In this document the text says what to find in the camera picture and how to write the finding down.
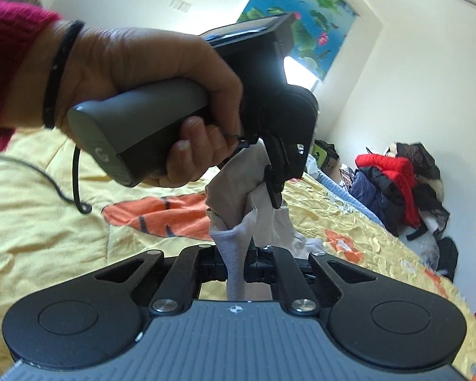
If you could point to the beige grey sock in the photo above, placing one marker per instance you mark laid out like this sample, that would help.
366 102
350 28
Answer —
238 190

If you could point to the white wall switch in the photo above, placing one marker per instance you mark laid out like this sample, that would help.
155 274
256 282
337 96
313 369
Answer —
181 4

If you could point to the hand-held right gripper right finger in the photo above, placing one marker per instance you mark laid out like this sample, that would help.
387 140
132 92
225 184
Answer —
261 266

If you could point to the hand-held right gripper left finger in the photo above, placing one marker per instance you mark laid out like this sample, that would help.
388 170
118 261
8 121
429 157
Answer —
212 266

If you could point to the blue bed sheet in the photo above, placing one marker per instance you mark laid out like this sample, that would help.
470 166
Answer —
365 206

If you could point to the person's left forearm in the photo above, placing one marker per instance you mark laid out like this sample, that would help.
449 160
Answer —
8 47

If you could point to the black wristband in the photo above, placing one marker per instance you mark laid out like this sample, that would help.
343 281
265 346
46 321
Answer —
48 115

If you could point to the red jacket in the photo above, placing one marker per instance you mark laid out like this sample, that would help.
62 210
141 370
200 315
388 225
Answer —
392 166

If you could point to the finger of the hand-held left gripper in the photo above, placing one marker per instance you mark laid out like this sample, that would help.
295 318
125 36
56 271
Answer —
275 190

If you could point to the green plastic chair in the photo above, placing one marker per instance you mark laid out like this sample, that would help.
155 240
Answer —
320 153

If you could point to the yellow printed blanket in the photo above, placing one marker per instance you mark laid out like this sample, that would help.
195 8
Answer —
43 246

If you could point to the window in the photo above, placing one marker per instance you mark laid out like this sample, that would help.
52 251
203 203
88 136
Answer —
297 67

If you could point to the black clothing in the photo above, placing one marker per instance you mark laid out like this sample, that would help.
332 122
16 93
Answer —
447 258

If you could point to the person's left hand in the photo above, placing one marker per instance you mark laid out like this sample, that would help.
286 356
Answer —
142 55

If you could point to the navy jacket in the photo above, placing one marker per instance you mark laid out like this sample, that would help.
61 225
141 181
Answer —
373 194

